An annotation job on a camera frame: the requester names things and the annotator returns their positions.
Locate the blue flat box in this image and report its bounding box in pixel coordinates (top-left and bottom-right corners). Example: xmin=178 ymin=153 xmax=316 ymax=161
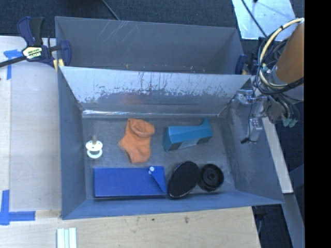
xmin=92 ymin=165 xmax=168 ymax=199

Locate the grey metal bin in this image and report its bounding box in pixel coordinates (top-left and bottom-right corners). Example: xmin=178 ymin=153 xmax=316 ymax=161
xmin=54 ymin=16 xmax=285 ymax=221

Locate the black round knob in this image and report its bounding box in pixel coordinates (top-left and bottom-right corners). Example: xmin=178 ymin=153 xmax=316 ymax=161
xmin=197 ymin=163 xmax=225 ymax=193

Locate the orange cloth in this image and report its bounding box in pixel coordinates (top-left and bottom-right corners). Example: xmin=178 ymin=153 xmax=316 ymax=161
xmin=117 ymin=118 xmax=156 ymax=164

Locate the teal blue box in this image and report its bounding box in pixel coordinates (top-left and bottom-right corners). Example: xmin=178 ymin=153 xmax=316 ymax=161
xmin=162 ymin=117 xmax=215 ymax=152

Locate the white round plastic piece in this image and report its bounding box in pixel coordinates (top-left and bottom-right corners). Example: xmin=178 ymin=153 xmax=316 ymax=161
xmin=85 ymin=135 xmax=104 ymax=160

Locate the black oval lid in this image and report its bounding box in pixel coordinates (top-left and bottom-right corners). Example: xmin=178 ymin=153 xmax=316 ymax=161
xmin=166 ymin=160 xmax=201 ymax=200

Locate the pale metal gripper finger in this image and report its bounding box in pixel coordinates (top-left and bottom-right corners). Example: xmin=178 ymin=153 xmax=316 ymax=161
xmin=231 ymin=89 xmax=255 ymax=106
xmin=249 ymin=117 xmax=264 ymax=143

